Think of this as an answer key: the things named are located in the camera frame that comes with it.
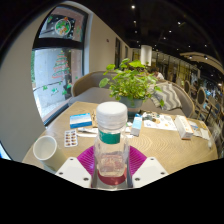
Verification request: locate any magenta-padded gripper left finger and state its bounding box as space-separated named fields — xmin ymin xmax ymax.
xmin=55 ymin=145 xmax=98 ymax=189

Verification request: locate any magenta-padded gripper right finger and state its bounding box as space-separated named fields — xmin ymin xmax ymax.
xmin=127 ymin=145 xmax=169 ymax=189

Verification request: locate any clear plastic water bottle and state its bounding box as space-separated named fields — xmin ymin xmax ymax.
xmin=93 ymin=101 xmax=131 ymax=178

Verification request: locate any pill blister pack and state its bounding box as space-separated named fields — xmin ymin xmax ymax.
xmin=63 ymin=129 xmax=79 ymax=148

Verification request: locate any white paper cup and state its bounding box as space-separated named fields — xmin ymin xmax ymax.
xmin=32 ymin=134 xmax=68 ymax=172

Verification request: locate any white pen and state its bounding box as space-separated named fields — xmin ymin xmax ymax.
xmin=76 ymin=126 xmax=133 ymax=136

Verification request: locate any small blue white carton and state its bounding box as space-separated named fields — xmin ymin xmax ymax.
xmin=129 ymin=113 xmax=144 ymax=138

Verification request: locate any printed paper sheet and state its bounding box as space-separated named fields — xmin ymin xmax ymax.
xmin=143 ymin=113 xmax=178 ymax=132

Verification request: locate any flat blue white box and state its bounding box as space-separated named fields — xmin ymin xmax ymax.
xmin=69 ymin=112 xmax=93 ymax=129

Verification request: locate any white rectangular box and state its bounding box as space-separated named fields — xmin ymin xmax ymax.
xmin=173 ymin=114 xmax=195 ymax=140

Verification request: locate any stack of leaflets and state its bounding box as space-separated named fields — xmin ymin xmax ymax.
xmin=188 ymin=119 xmax=211 ymax=141

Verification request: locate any grey chevron pillow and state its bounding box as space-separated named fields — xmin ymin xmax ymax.
xmin=148 ymin=81 xmax=183 ymax=112

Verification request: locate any grey curved sofa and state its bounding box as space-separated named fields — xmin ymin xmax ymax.
xmin=68 ymin=70 xmax=196 ymax=118

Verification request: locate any group of round-backed chairs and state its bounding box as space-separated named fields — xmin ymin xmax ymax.
xmin=181 ymin=78 xmax=224 ymax=134

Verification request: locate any green potted plant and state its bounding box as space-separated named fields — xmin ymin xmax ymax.
xmin=98 ymin=58 xmax=166 ymax=118

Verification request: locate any person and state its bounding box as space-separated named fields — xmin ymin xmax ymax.
xmin=150 ymin=67 xmax=165 ymax=81

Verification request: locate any window with colourful decals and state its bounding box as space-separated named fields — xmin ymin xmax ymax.
xmin=30 ymin=4 xmax=89 ymax=126

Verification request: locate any white cylindrical pillar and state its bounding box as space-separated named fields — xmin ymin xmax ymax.
xmin=139 ymin=44 xmax=153 ymax=67

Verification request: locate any group of ceiling lights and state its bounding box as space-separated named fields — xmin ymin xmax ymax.
xmin=129 ymin=3 xmax=214 ymax=61

